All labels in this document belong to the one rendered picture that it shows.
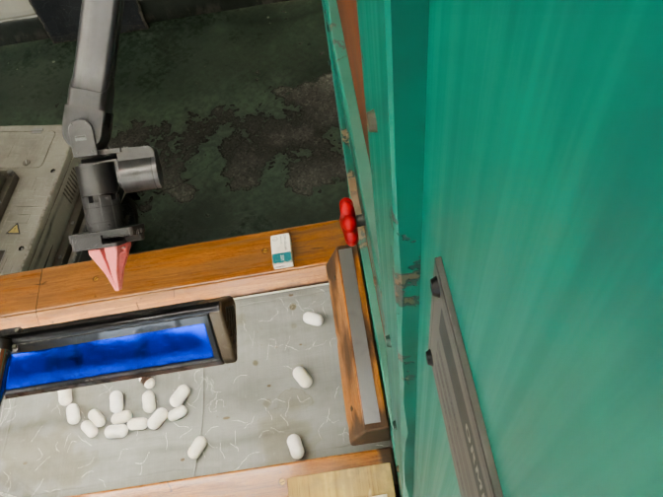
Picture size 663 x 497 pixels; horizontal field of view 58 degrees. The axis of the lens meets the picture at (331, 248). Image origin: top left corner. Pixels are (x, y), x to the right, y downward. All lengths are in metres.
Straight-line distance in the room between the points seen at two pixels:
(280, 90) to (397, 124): 2.31
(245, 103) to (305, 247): 1.45
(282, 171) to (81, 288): 1.18
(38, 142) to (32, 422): 0.99
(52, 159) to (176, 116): 0.78
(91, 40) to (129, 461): 0.65
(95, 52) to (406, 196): 0.84
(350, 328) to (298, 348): 0.16
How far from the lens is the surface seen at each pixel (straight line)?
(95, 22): 1.01
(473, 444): 0.17
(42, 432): 1.12
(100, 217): 0.99
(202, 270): 1.10
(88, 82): 0.99
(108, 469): 1.05
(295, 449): 0.94
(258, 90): 2.50
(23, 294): 1.23
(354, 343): 0.87
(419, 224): 0.21
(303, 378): 0.97
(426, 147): 0.17
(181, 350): 0.68
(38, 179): 1.82
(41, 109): 2.82
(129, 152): 0.99
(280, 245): 1.06
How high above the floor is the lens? 1.67
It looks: 58 degrees down
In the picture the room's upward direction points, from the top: 12 degrees counter-clockwise
